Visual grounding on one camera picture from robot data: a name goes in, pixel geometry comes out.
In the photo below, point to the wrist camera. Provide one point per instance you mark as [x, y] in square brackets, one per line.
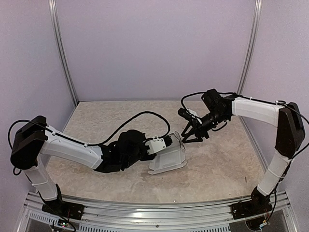
[158, 144]
[188, 114]

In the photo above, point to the front aluminium rail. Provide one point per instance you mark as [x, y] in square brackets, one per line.
[105, 216]

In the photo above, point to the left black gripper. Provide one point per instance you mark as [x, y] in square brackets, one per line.
[151, 158]

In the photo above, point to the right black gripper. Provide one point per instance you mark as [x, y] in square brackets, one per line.
[199, 129]

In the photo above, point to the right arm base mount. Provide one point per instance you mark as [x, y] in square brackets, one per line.
[248, 209]

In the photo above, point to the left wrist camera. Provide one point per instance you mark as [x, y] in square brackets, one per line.
[158, 144]

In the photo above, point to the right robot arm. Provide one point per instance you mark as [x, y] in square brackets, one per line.
[222, 106]

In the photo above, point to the left aluminium frame post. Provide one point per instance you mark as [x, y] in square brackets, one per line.
[61, 52]

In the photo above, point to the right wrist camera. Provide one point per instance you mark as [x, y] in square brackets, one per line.
[188, 114]

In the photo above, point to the white paper box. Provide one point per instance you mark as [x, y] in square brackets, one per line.
[171, 158]

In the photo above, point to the right aluminium frame post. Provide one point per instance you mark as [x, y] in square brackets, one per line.
[251, 45]

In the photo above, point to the aluminium frame post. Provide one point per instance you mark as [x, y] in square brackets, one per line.
[61, 52]
[251, 45]

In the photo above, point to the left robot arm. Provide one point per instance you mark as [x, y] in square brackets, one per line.
[37, 138]

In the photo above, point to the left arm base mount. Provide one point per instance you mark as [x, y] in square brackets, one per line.
[64, 209]

